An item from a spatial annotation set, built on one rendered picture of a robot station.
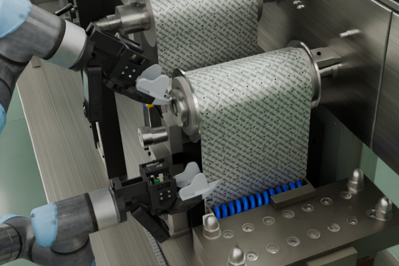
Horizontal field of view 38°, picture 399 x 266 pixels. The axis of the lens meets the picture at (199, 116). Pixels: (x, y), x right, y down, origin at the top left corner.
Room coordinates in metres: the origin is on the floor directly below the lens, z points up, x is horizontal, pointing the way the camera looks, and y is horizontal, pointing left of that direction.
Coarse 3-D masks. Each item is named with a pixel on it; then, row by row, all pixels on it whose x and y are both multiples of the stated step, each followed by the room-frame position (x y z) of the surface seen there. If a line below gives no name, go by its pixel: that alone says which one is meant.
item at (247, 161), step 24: (288, 120) 0.94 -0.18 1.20; (216, 144) 0.89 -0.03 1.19; (240, 144) 0.91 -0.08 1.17; (264, 144) 0.92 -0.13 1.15; (288, 144) 0.94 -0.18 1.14; (216, 168) 0.89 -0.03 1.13; (240, 168) 0.91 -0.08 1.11; (264, 168) 0.92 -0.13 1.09; (288, 168) 0.94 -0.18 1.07; (216, 192) 0.89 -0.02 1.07; (240, 192) 0.91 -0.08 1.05
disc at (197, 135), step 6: (174, 72) 0.98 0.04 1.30; (180, 72) 0.94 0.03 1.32; (186, 78) 0.92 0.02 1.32; (186, 84) 0.92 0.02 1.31; (192, 90) 0.90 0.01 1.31; (192, 96) 0.89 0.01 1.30; (192, 102) 0.89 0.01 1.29; (198, 108) 0.88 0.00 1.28; (198, 114) 0.87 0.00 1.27; (198, 120) 0.87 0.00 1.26; (198, 126) 0.87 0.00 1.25; (198, 132) 0.87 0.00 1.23; (192, 138) 0.91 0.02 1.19; (198, 138) 0.88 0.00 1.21
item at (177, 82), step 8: (304, 56) 1.00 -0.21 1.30; (312, 72) 0.98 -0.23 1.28; (176, 80) 0.95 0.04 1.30; (312, 80) 0.97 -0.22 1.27; (184, 88) 0.91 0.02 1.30; (312, 88) 0.97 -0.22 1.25; (184, 96) 0.91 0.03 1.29; (312, 96) 0.97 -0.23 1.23; (192, 104) 0.89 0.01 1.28; (192, 112) 0.88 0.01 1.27; (192, 120) 0.88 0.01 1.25; (184, 128) 0.93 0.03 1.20; (192, 128) 0.88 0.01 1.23
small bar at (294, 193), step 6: (300, 186) 0.91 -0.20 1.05; (306, 186) 0.91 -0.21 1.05; (312, 186) 0.91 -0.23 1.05; (282, 192) 0.90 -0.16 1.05; (288, 192) 0.90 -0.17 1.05; (294, 192) 0.89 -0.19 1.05; (300, 192) 0.89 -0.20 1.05; (306, 192) 0.89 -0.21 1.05; (312, 192) 0.89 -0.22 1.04; (270, 198) 0.89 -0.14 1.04; (276, 198) 0.88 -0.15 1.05; (282, 198) 0.88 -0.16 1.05; (288, 198) 0.88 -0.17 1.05; (294, 198) 0.88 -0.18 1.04; (300, 198) 0.89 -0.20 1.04; (306, 198) 0.89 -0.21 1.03; (276, 204) 0.87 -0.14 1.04; (282, 204) 0.87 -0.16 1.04; (288, 204) 0.88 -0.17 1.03
